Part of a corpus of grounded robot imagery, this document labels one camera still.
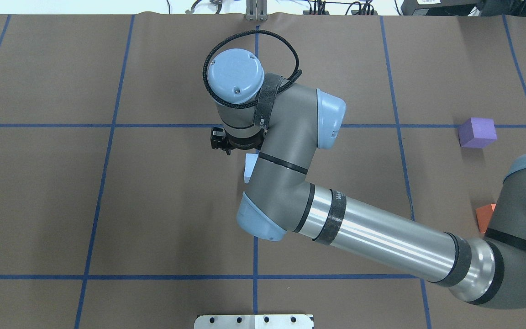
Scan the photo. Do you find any light blue foam block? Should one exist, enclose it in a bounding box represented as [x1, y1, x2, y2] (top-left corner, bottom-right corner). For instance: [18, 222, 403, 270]
[243, 153, 258, 184]

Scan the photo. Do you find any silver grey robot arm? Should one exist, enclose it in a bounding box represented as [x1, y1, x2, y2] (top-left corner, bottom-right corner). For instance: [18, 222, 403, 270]
[203, 48, 526, 309]

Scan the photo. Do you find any purple foam block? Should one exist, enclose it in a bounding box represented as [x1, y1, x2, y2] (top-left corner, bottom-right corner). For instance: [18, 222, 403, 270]
[458, 117, 498, 149]

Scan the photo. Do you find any orange foam block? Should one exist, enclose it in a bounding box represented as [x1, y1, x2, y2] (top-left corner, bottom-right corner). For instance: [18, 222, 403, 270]
[474, 203, 496, 234]

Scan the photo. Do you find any brown kraft paper mat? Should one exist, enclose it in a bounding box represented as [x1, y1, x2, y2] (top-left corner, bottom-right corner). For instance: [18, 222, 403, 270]
[0, 12, 526, 329]

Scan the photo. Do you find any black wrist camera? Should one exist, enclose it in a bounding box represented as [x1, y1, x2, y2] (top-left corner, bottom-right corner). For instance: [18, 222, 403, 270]
[210, 127, 265, 156]

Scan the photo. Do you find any black camera cable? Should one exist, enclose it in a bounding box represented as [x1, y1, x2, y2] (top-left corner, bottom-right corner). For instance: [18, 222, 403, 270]
[203, 30, 302, 109]

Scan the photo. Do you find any aluminium frame post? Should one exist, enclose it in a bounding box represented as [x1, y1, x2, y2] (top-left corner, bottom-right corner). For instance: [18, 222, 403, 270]
[245, 0, 268, 21]

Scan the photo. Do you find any white pedestal column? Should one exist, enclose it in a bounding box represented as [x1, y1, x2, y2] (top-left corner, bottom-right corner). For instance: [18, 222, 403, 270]
[193, 314, 315, 329]

